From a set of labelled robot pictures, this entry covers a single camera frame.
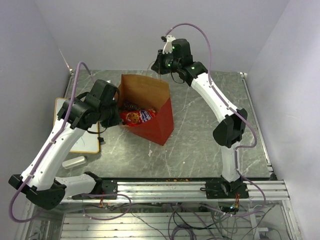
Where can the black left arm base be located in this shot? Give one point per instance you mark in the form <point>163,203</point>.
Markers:
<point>106,187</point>

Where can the dark snack packet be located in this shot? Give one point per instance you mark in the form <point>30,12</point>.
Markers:
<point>128,106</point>

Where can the aluminium front frame rail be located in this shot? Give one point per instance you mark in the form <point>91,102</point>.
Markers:
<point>169,192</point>

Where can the red cookie snack packet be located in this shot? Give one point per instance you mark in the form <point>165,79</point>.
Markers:
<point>137,117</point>

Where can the red paper bag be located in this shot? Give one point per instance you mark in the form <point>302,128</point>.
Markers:
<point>145,107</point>

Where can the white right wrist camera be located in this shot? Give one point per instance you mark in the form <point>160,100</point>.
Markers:
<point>168,48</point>

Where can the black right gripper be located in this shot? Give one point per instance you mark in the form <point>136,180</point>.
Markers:
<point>158,66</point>

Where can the silver whiteboard eraser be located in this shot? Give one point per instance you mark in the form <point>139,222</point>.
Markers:
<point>74,162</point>

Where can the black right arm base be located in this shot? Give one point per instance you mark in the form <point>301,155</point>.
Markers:
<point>225,190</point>

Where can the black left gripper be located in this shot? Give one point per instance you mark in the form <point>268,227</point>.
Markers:
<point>116,120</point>

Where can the aluminium table edge rail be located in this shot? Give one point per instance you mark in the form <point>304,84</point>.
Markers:
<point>271,173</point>

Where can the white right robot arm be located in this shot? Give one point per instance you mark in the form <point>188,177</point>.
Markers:
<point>176,57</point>

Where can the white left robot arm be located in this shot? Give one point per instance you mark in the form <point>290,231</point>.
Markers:
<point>39,182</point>

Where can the small whiteboard yellow frame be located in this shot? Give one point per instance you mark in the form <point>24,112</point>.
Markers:
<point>88,143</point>

